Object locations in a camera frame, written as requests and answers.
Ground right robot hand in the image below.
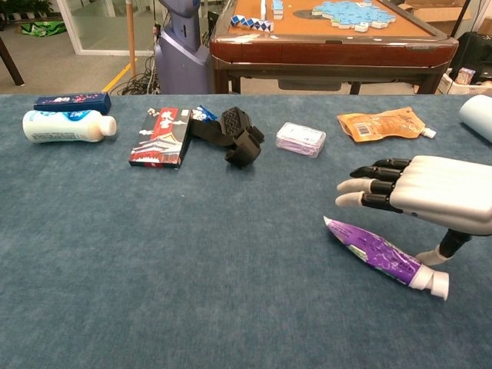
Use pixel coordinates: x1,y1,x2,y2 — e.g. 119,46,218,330
334,155,492,266

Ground purple white toothpaste tube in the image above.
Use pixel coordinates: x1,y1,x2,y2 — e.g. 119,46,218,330
322,215,450,301

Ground light blue mug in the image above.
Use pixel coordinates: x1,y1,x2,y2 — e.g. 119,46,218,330
458,94,492,144

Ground orange spout pouch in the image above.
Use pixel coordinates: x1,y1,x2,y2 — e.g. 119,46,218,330
337,107,437,144

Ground white storage box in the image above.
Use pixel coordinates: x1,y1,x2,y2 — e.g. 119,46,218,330
437,72,492,95

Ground black bag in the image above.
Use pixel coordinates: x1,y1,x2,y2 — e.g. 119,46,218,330
449,32,492,84

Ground cardboard box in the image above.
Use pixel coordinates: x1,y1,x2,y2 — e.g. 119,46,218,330
398,0,472,38

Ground brown mahjong table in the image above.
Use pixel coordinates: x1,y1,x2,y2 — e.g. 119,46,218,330
209,0,460,95

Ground blue mahjong tile pile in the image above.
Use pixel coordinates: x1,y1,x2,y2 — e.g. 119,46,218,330
311,0,397,33

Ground small blue snack packet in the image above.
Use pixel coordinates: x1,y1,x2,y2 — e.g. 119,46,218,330
191,105,213,123

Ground blue white snake puzzle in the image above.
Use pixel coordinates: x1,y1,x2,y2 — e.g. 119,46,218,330
229,14,274,32

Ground blue felt table cover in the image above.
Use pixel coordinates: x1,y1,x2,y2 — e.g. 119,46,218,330
0,94,492,369

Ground red black illustrated box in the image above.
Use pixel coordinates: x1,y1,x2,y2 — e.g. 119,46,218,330
128,107,193,169

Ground wooden pole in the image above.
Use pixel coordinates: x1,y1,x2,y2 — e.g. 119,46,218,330
125,0,137,78

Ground dark blue long box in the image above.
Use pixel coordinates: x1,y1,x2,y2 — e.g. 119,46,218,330
33,91,112,115

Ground white bottle blue label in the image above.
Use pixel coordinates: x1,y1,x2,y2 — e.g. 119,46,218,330
22,109,118,144

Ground green bag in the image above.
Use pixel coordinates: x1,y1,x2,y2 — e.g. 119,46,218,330
21,21,67,38

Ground dark wooden table leg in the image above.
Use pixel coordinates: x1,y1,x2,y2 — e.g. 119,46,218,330
0,36,25,86

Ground green potted plants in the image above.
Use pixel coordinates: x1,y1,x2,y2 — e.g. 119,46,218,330
0,0,53,20

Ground black strap brace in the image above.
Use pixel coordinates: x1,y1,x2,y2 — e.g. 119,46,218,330
191,107,266,169

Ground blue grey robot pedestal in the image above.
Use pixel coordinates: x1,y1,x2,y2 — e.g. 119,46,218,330
154,0,211,95

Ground black cable bundle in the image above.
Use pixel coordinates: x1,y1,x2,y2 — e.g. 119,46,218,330
115,57,161,96

